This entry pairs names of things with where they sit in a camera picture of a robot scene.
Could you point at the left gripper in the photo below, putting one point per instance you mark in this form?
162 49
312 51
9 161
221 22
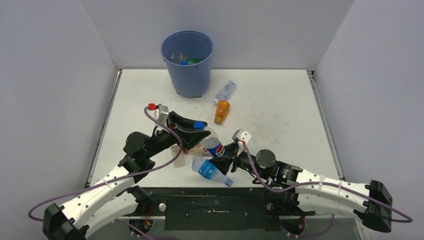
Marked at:
189 136

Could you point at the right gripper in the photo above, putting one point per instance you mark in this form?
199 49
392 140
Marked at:
224 163

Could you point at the Pepsi bottle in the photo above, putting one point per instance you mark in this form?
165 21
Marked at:
211 143
179 59

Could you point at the crushed blue-label water bottle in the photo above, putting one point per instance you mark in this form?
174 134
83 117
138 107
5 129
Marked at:
207 170

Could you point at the green plastic bottle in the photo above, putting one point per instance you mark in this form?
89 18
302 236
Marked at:
193 60

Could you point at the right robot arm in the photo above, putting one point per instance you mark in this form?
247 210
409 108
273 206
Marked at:
370 203

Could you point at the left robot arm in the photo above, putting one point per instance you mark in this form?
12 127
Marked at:
117 194

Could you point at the blue plastic bin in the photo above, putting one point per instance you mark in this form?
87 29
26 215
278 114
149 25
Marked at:
190 81

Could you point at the clear bottle red round logo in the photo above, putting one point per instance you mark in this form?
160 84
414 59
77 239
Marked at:
196 151

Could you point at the cloudy bottle green cap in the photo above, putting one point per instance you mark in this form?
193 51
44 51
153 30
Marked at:
180 161

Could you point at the orange pineapple-label juice bottle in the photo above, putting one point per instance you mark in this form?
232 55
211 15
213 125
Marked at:
222 111

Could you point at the small clear water bottle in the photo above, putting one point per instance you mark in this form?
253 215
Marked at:
225 93

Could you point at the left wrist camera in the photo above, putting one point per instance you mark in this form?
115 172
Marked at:
160 113

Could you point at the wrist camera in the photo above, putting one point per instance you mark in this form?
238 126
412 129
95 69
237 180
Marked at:
241 138
160 113

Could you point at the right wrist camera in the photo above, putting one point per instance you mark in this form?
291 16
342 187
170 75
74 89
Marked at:
241 138

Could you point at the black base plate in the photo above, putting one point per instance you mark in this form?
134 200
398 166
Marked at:
208 209

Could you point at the aluminium rail frame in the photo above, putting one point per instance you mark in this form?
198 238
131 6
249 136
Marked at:
86 102

